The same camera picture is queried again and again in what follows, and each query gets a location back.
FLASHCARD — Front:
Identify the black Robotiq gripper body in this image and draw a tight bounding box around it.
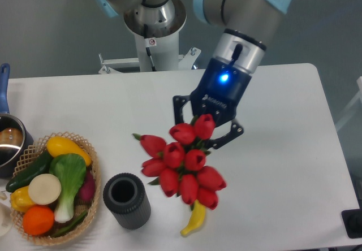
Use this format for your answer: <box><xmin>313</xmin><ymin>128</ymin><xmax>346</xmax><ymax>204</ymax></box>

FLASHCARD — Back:
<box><xmin>190</xmin><ymin>58</ymin><xmax>251</xmax><ymax>127</ymax></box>

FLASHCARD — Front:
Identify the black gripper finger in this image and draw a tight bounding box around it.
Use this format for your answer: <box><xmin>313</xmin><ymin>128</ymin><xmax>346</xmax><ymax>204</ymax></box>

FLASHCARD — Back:
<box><xmin>208</xmin><ymin>119</ymin><xmax>244</xmax><ymax>149</ymax></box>
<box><xmin>173</xmin><ymin>95</ymin><xmax>191</xmax><ymax>124</ymax></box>

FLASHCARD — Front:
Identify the red tulip bouquet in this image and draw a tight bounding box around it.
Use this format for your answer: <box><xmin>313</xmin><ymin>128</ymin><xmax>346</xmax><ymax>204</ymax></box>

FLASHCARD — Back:
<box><xmin>133</xmin><ymin>114</ymin><xmax>227</xmax><ymax>210</ymax></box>

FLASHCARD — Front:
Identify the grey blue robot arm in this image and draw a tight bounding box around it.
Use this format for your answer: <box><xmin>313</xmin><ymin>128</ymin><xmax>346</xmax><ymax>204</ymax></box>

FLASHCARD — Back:
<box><xmin>96</xmin><ymin>0</ymin><xmax>292</xmax><ymax>149</ymax></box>

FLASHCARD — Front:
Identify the dark grey ribbed vase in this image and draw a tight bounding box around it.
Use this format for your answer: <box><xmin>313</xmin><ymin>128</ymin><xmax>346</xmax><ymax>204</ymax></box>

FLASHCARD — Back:
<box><xmin>103</xmin><ymin>172</ymin><xmax>152</xmax><ymax>230</ymax></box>

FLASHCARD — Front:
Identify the yellow banana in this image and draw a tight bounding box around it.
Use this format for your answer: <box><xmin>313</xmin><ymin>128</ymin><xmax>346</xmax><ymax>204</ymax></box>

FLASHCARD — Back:
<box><xmin>180</xmin><ymin>200</ymin><xmax>206</xmax><ymax>237</ymax></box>

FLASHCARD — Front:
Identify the green bok choy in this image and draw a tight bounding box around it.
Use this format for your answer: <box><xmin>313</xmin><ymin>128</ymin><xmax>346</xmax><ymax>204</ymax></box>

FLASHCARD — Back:
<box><xmin>49</xmin><ymin>153</ymin><xmax>87</xmax><ymax>223</ymax></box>

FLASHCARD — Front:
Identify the yellow squash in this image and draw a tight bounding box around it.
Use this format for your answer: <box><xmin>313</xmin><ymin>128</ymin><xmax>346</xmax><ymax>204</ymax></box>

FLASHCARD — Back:
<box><xmin>46</xmin><ymin>136</ymin><xmax>92</xmax><ymax>167</ymax></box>

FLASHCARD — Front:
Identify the purple sweet potato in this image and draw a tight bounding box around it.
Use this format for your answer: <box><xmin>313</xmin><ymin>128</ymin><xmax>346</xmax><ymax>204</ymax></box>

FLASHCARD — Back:
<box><xmin>77</xmin><ymin>170</ymin><xmax>96</xmax><ymax>202</ymax></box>

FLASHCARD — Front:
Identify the black device at edge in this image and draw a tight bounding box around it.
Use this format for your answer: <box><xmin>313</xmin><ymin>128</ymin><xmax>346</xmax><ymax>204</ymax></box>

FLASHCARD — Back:
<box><xmin>341</xmin><ymin>209</ymin><xmax>361</xmax><ymax>239</ymax></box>

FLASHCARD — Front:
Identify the dark green cucumber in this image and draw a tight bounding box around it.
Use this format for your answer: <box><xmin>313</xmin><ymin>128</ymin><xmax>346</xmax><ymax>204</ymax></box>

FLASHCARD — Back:
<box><xmin>6</xmin><ymin>150</ymin><xmax>53</xmax><ymax>193</ymax></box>

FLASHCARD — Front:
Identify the green chili pepper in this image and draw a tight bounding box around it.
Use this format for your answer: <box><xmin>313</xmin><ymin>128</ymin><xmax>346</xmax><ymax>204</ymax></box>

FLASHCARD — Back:
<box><xmin>50</xmin><ymin>211</ymin><xmax>88</xmax><ymax>237</ymax></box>

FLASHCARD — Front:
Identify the woven wicker basket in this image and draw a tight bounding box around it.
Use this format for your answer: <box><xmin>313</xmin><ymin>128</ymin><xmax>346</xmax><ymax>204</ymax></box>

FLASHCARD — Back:
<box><xmin>10</xmin><ymin>131</ymin><xmax>102</xmax><ymax>246</ymax></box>

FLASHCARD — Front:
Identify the white round radish slice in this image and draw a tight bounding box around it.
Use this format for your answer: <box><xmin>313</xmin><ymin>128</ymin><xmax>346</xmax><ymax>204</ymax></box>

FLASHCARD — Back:
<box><xmin>28</xmin><ymin>174</ymin><xmax>62</xmax><ymax>205</ymax></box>

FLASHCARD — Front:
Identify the orange fruit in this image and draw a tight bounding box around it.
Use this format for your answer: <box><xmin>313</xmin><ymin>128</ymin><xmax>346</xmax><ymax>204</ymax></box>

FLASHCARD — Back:
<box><xmin>22</xmin><ymin>205</ymin><xmax>54</xmax><ymax>236</ymax></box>

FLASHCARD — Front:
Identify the yellow bell pepper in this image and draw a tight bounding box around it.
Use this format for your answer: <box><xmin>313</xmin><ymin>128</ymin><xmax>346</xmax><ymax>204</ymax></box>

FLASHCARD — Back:
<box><xmin>10</xmin><ymin>186</ymin><xmax>36</xmax><ymax>213</ymax></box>

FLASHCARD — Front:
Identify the garlic clove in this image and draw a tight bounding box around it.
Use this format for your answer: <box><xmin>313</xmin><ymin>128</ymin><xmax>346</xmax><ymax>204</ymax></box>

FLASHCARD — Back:
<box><xmin>0</xmin><ymin>192</ymin><xmax>7</xmax><ymax>201</ymax></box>

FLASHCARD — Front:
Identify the black base cable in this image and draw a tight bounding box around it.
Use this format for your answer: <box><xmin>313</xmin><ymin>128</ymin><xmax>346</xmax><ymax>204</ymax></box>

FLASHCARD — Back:
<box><xmin>143</xmin><ymin>24</ymin><xmax>157</xmax><ymax>72</ymax></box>

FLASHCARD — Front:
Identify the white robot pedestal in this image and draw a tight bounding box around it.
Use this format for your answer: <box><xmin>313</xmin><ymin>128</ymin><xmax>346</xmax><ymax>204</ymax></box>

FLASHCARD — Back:
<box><xmin>123</xmin><ymin>0</ymin><xmax>187</xmax><ymax>72</ymax></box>

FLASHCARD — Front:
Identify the white metal frame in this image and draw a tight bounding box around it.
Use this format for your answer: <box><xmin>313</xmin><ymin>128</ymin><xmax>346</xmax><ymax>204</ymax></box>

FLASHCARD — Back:
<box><xmin>335</xmin><ymin>76</ymin><xmax>361</xmax><ymax>132</ymax></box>

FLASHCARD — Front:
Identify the blue handled saucepan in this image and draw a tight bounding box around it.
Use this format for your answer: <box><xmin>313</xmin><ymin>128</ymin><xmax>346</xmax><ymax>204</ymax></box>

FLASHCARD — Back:
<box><xmin>1</xmin><ymin>63</ymin><xmax>33</xmax><ymax>179</ymax></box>

